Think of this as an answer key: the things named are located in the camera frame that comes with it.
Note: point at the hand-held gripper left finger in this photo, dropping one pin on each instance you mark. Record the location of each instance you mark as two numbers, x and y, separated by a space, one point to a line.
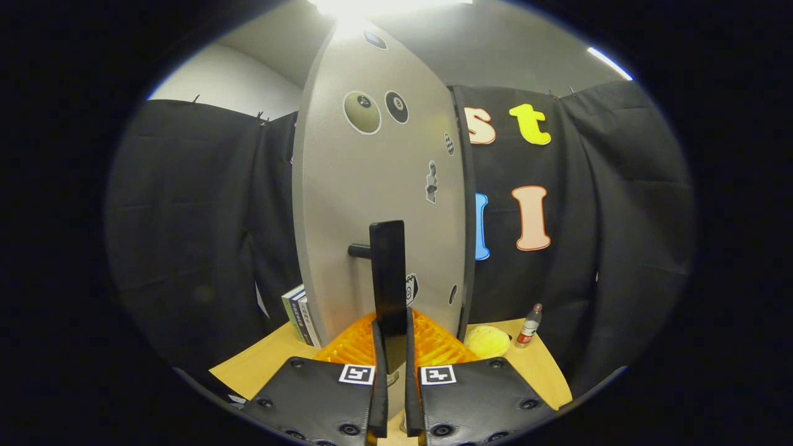
380 396

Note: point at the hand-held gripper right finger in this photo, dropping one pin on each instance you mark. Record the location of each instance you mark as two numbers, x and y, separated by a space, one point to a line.
413 396

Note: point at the beige shoe cabinet door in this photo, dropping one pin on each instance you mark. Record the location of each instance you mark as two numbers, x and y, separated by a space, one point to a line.
347 198

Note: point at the dark grey shoe cabinet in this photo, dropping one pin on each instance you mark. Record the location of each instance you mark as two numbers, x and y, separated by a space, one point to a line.
469 179

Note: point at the yellow plush toy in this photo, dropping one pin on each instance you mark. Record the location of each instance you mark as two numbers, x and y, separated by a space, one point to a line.
487 342

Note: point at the white spine book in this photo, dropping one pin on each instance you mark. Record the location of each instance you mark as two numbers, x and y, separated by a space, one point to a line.
310 325

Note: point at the dark blue spine book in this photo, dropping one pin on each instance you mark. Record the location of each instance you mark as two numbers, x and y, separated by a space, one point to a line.
302 319

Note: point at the green spine book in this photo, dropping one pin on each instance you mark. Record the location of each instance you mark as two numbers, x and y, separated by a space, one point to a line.
291 313

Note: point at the clear plastic bottle red label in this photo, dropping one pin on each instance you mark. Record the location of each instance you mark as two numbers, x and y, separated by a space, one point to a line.
528 328

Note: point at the black backdrop cloth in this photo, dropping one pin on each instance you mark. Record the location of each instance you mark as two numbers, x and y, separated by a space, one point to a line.
619 217

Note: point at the large ceiling light panel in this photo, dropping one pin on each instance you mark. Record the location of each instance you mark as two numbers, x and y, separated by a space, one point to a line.
384 6

